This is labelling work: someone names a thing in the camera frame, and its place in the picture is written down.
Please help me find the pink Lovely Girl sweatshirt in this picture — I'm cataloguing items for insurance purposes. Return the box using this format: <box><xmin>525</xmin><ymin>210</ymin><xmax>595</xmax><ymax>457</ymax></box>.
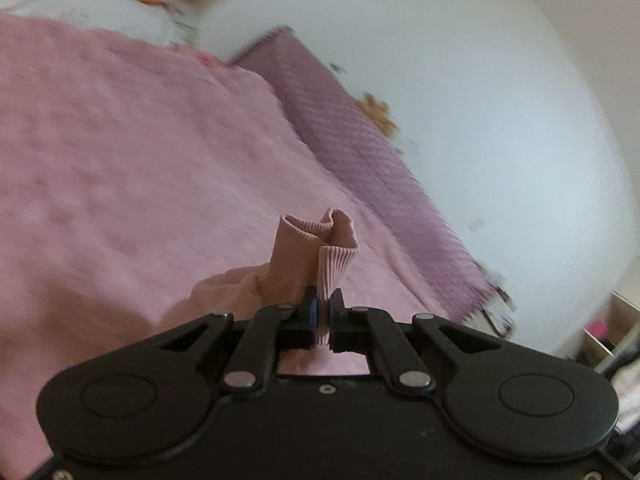
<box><xmin>160</xmin><ymin>208</ymin><xmax>368</xmax><ymax>376</ymax></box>

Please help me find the pink fluffy bed blanket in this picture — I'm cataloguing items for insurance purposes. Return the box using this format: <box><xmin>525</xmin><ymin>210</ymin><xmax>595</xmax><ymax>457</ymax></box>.
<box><xmin>1</xmin><ymin>14</ymin><xmax>442</xmax><ymax>479</ymax></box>

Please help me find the brown teddy bear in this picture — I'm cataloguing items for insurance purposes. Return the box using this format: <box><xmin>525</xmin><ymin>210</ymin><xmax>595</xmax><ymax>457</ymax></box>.
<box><xmin>356</xmin><ymin>92</ymin><xmax>398</xmax><ymax>138</ymax></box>

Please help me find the purple quilted headboard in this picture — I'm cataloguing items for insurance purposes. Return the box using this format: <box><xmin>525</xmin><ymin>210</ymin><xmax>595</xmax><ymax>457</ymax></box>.
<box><xmin>233</xmin><ymin>27</ymin><xmax>514</xmax><ymax>321</ymax></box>

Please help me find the white open shelf unit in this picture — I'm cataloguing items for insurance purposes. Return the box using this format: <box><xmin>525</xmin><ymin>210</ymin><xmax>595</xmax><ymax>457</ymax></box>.
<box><xmin>576</xmin><ymin>292</ymin><xmax>639</xmax><ymax>374</ymax></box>

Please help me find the white side mattress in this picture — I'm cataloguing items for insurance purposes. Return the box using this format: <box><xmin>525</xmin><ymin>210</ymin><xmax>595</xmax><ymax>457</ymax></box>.
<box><xmin>1</xmin><ymin>0</ymin><xmax>198</xmax><ymax>47</ymax></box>

